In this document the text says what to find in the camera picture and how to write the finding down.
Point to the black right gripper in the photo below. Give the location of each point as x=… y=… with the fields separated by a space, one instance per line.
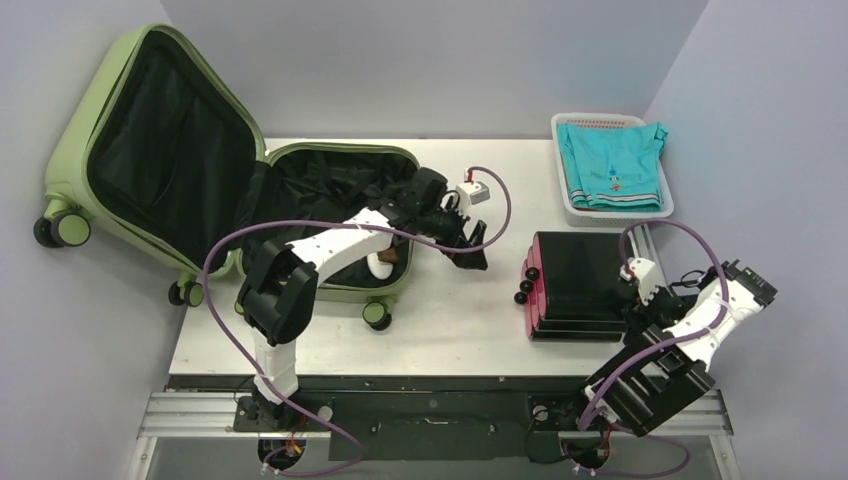
x=645 y=320

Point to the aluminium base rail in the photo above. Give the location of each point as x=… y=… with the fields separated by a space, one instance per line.
x=212 y=415

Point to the black and pink storage organizer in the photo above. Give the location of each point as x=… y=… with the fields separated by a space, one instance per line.
x=570 y=288

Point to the green hard-shell suitcase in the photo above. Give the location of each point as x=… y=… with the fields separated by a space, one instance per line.
x=161 y=154

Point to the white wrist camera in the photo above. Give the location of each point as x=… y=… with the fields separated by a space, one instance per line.
x=471 y=193
x=646 y=275

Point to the white brown cosmetic palette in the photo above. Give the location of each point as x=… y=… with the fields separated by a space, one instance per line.
x=381 y=264

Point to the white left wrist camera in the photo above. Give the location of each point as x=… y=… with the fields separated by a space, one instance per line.
x=471 y=193

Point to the teal garment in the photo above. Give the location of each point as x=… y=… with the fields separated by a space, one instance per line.
x=614 y=170

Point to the white perforated plastic basket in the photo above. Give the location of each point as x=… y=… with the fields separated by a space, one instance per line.
x=581 y=217

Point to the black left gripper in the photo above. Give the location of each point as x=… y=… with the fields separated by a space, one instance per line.
x=469 y=260

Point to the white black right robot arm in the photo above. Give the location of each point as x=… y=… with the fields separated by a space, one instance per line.
x=676 y=329

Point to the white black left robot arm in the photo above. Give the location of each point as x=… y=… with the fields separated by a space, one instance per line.
x=282 y=280

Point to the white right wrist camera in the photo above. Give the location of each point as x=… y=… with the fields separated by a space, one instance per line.
x=646 y=275

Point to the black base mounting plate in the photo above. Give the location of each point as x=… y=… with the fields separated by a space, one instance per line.
x=430 y=418

